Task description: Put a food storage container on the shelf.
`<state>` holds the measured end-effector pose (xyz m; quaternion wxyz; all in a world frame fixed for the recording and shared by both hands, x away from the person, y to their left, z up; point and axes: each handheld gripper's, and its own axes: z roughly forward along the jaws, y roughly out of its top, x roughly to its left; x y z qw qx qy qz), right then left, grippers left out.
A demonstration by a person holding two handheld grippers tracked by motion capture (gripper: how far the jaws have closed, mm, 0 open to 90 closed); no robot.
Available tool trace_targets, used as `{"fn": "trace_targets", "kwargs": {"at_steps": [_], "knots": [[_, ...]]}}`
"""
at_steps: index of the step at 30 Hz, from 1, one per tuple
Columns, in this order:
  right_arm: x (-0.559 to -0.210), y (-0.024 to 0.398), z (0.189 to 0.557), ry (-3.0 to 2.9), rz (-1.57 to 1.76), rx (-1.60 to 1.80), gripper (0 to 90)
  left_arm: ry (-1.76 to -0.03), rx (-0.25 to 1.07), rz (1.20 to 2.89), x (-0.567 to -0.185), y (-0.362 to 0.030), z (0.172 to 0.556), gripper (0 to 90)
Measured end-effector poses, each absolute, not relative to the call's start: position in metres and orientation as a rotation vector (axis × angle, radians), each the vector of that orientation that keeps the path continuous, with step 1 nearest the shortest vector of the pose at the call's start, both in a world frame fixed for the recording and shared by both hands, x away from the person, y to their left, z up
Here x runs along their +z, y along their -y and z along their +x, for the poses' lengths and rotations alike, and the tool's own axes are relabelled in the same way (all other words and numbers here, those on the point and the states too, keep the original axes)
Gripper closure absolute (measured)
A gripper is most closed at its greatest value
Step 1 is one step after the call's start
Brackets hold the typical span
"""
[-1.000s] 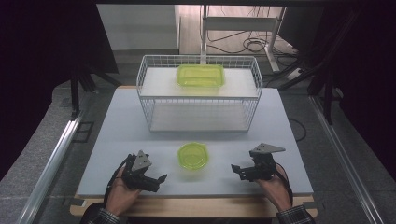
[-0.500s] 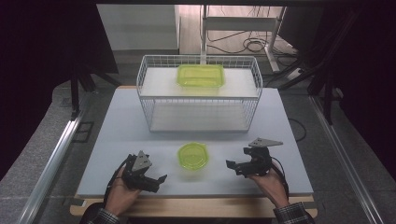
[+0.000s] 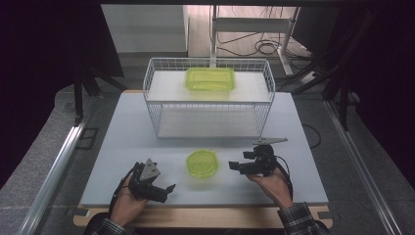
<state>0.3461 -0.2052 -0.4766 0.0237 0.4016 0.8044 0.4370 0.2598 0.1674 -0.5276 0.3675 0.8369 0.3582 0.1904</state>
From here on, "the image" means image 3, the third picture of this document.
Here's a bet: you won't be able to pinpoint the white desk frame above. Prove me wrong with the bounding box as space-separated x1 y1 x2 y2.
209 4 301 76

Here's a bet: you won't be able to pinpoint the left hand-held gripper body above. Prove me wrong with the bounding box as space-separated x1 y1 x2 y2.
127 158 166 201

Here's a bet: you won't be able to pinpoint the white table board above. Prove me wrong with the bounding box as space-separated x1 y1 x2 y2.
80 91 329 208

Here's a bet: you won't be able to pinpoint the white cabinet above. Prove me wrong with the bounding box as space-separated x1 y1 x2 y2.
101 3 190 58

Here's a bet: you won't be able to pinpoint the black floor cable loop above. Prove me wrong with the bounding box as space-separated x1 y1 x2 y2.
301 122 323 150

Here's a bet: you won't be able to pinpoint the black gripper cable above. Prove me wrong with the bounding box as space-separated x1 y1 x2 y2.
108 162 139 217
273 156 294 201

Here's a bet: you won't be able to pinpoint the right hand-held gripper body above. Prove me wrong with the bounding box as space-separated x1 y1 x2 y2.
240 137 289 177

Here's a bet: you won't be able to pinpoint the black floor cables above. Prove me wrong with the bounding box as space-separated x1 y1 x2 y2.
216 30 314 61

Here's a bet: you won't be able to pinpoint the wooden table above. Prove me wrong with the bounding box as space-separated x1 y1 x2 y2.
72 89 334 229

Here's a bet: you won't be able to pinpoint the round container with green lid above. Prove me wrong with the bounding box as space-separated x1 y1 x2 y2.
185 148 219 179

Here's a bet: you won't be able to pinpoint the person's right hand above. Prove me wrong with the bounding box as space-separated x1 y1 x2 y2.
246 167 294 211

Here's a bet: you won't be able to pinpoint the black metal stand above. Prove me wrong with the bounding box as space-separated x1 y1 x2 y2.
72 65 128 126
290 9 376 131

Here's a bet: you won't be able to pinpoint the rectangular container with green lid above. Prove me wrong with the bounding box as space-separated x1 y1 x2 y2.
184 67 237 93

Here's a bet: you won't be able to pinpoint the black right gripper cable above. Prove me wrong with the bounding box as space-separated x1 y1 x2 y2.
273 156 294 201

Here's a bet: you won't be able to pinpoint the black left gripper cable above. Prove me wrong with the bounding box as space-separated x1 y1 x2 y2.
108 162 139 217

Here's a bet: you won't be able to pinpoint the person's left hand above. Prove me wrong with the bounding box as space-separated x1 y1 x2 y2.
110 172 148 228

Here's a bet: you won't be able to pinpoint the aluminium rail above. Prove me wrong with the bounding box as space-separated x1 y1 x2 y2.
18 117 91 235
324 99 404 235

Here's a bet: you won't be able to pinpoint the white wire rack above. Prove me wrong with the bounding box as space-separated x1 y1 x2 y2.
142 57 276 140

